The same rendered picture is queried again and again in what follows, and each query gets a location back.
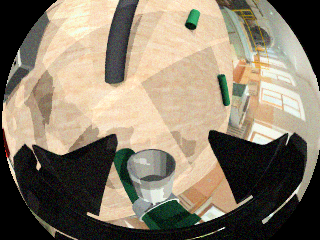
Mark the grey metal cup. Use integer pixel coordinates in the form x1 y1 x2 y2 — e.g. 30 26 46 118
127 148 180 223

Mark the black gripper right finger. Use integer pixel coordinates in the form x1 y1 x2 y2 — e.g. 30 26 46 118
208 129 288 205

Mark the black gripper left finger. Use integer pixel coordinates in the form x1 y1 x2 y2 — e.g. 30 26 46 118
32 133 117 216

